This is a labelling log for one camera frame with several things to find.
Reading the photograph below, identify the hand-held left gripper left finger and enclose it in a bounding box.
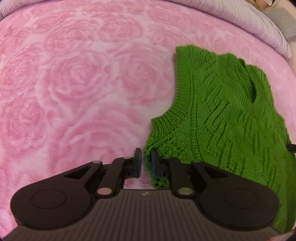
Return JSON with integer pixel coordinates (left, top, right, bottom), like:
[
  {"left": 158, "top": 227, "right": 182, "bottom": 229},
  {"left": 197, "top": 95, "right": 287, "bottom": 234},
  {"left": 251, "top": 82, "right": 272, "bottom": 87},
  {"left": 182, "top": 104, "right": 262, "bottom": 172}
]
[{"left": 63, "top": 148, "right": 142, "bottom": 199}]

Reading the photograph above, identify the grey cushion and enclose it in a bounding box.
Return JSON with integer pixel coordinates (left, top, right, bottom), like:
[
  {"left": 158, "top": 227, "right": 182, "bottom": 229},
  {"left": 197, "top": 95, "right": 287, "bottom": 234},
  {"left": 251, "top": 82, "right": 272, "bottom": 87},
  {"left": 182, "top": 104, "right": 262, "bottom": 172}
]
[{"left": 264, "top": 8, "right": 296, "bottom": 41}]

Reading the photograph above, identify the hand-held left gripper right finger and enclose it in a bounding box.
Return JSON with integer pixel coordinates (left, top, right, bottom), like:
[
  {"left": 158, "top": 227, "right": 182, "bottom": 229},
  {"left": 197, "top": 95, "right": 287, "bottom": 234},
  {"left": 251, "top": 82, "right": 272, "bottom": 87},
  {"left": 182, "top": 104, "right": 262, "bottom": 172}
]
[{"left": 150, "top": 148, "right": 229, "bottom": 197}]

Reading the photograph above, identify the pink floral blanket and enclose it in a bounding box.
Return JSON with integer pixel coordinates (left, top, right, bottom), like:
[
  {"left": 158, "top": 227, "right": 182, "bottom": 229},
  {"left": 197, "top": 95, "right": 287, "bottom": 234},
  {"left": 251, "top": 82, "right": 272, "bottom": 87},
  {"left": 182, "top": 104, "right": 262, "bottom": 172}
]
[{"left": 0, "top": 0, "right": 296, "bottom": 239}]

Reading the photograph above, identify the striped lilac duvet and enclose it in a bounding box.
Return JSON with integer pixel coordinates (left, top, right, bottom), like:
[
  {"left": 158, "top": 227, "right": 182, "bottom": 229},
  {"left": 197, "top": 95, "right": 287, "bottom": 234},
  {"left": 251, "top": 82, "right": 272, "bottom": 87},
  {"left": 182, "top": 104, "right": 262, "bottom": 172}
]
[{"left": 0, "top": 0, "right": 292, "bottom": 58}]

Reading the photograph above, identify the green knitted sweater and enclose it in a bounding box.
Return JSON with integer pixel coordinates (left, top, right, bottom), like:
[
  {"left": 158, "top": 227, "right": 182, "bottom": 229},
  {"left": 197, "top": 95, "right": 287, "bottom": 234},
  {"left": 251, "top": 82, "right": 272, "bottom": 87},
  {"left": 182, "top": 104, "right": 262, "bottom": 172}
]
[{"left": 144, "top": 45, "right": 296, "bottom": 234}]

